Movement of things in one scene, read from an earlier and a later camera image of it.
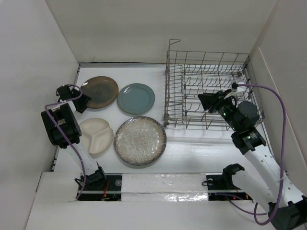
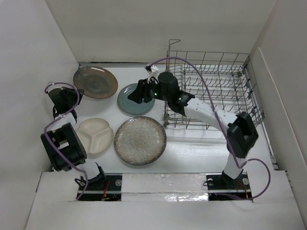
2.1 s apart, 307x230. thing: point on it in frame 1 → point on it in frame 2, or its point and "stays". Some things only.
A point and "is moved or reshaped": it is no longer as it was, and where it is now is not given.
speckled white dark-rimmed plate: (140, 141) stays
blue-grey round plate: (135, 98) stays
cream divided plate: (96, 134) stays
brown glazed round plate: (103, 90) is moved or reshaped
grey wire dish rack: (190, 73) stays
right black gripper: (207, 99) → (141, 92)
